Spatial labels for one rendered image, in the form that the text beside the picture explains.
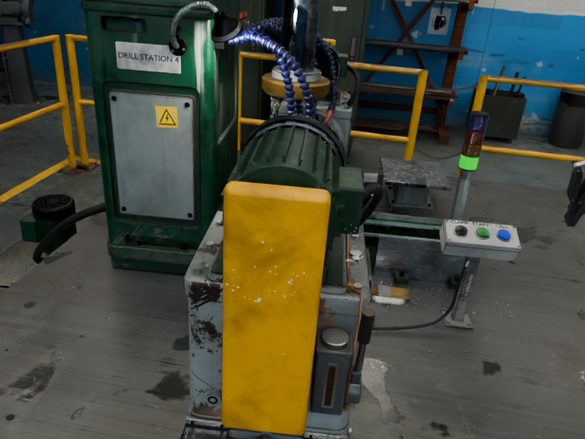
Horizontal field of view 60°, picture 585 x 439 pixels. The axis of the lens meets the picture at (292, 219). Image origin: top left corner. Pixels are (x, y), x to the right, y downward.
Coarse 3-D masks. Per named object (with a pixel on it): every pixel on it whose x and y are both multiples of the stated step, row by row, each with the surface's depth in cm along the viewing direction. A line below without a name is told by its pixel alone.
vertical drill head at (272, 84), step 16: (288, 0) 121; (304, 0) 119; (288, 16) 122; (304, 16) 121; (288, 32) 123; (304, 32) 123; (288, 48) 125; (304, 48) 124; (304, 64) 126; (272, 80) 126; (320, 80) 131; (272, 96) 128; (304, 96) 125; (320, 96) 128; (272, 112) 132
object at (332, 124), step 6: (318, 114) 167; (324, 114) 170; (318, 120) 160; (324, 120) 163; (330, 120) 167; (330, 126) 161; (336, 126) 167; (336, 132) 161; (342, 132) 173; (342, 138) 166; (342, 144) 161; (342, 150) 161
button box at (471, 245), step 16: (448, 224) 119; (464, 224) 119; (480, 224) 119; (496, 224) 119; (448, 240) 116; (464, 240) 116; (480, 240) 116; (496, 240) 116; (512, 240) 116; (480, 256) 118; (496, 256) 118; (512, 256) 117
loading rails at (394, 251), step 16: (368, 224) 152; (384, 224) 152; (400, 224) 153; (416, 224) 153; (432, 224) 154; (368, 240) 143; (384, 240) 142; (400, 240) 141; (416, 240) 141; (432, 240) 141; (384, 256) 144; (400, 256) 143; (416, 256) 143; (432, 256) 143; (448, 256) 142; (464, 256) 142; (384, 272) 146; (400, 272) 145; (416, 272) 145; (432, 272) 145; (448, 272) 144
